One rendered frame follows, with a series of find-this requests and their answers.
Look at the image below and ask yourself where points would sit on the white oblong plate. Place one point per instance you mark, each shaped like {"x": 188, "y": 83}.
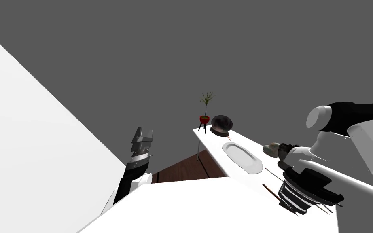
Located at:
{"x": 243, "y": 158}

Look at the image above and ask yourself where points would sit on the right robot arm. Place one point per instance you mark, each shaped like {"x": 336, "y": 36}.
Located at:
{"x": 364, "y": 145}

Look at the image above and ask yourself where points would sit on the plant in red pot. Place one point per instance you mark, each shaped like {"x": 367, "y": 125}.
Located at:
{"x": 205, "y": 119}

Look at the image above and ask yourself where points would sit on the dark round bowl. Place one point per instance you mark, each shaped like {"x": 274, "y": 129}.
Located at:
{"x": 221, "y": 125}

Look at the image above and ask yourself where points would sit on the white table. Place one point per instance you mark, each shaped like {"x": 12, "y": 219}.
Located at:
{"x": 212, "y": 142}

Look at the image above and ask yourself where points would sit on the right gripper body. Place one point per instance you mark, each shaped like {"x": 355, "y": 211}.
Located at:
{"x": 286, "y": 152}

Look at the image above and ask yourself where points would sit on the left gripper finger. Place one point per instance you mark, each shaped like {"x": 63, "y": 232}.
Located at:
{"x": 139, "y": 132}
{"x": 149, "y": 134}

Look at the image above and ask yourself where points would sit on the pale grey-green rounded object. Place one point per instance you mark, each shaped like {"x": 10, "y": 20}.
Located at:
{"x": 271, "y": 150}

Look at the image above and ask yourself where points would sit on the thin brown stick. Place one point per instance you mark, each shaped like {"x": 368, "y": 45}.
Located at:
{"x": 271, "y": 192}

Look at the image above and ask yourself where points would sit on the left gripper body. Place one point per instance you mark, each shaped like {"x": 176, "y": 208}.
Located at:
{"x": 141, "y": 146}

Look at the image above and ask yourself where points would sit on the thin grey stick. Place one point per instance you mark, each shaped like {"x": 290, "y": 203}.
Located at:
{"x": 274, "y": 174}

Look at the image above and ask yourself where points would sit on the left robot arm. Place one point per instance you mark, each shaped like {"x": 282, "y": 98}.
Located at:
{"x": 131, "y": 176}

